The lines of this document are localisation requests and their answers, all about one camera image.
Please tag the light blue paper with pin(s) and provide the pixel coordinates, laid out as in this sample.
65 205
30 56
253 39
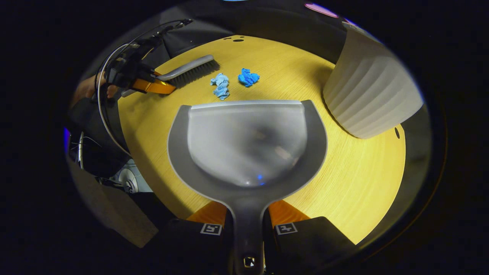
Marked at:
221 86

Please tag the dark blue paper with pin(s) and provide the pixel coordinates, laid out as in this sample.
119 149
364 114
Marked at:
248 77

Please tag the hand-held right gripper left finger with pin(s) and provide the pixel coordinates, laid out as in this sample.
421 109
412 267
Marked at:
191 248

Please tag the white ribbed garbage bin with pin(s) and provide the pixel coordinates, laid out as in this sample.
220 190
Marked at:
370 88

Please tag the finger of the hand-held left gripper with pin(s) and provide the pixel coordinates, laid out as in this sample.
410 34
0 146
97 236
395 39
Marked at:
156 87

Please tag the grey dustpan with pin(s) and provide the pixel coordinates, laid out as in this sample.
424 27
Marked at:
248 145

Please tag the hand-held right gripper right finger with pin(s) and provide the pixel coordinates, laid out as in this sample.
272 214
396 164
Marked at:
305 244

